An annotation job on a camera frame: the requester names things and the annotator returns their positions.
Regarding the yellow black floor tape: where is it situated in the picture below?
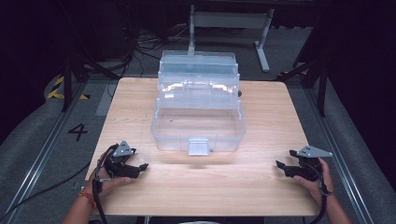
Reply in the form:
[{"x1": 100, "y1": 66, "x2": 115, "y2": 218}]
[{"x1": 46, "y1": 76, "x2": 91, "y2": 102}]

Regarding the bundle of black floor cables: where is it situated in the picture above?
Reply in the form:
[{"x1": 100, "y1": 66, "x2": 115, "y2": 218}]
[{"x1": 106, "y1": 18, "x2": 191, "y2": 99}]

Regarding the white metal desk frame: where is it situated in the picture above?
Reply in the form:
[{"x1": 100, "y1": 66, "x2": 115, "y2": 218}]
[{"x1": 187, "y1": 4, "x2": 276, "y2": 74}]

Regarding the thin black floor cable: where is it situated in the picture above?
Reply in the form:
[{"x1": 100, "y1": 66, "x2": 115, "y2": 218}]
[{"x1": 0, "y1": 161, "x2": 92, "y2": 222}]

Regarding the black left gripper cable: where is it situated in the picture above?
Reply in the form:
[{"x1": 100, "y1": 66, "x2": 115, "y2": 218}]
[{"x1": 92, "y1": 144, "x2": 120, "y2": 224}]

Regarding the clear plastic storage box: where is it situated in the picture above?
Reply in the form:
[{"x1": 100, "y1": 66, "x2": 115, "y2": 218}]
[{"x1": 150, "y1": 49, "x2": 248, "y2": 157}]

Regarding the black metal stand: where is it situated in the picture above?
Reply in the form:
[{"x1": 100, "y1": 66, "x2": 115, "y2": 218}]
[
  {"x1": 60, "y1": 51, "x2": 121, "y2": 113},
  {"x1": 276, "y1": 58, "x2": 329, "y2": 119}
]

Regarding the aluminium floor rail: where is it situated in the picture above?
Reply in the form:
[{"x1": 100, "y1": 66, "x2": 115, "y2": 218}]
[
  {"x1": 0, "y1": 81, "x2": 89, "y2": 224},
  {"x1": 303, "y1": 86, "x2": 376, "y2": 224}
]

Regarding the person's right hand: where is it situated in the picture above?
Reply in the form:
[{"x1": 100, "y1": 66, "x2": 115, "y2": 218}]
[{"x1": 292, "y1": 157, "x2": 336, "y2": 204}]

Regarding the person's left hand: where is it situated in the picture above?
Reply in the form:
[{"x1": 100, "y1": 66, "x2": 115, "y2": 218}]
[{"x1": 84, "y1": 175, "x2": 133, "y2": 201}]

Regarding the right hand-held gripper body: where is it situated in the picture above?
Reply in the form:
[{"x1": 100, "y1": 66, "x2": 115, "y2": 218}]
[{"x1": 296, "y1": 145, "x2": 333, "y2": 182}]

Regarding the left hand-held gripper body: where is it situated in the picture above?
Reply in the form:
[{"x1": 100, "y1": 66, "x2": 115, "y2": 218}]
[{"x1": 100, "y1": 140, "x2": 138, "y2": 179}]

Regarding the orange bracelet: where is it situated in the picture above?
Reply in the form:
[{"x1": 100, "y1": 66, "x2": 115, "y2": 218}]
[{"x1": 78, "y1": 189, "x2": 98, "y2": 209}]

